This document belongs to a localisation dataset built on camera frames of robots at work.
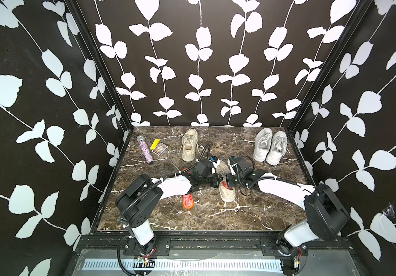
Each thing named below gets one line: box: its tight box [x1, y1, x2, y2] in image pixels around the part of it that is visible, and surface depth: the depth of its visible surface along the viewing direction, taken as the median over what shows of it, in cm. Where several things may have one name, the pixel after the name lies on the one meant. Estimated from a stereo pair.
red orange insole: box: [182, 193, 194, 210], surface depth 88 cm
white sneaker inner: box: [253, 127, 273, 163], surface depth 103 cm
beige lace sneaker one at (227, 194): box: [216, 159, 236, 203], surface depth 87 cm
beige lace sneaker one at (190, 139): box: [181, 128, 199, 163], surface depth 105 cm
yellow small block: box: [150, 138, 161, 151], surface depth 113 cm
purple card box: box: [151, 142, 169, 156], surface depth 109 cm
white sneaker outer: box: [265, 131, 288, 166], surface depth 103 cm
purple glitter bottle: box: [136, 135, 154, 165], surface depth 106 cm
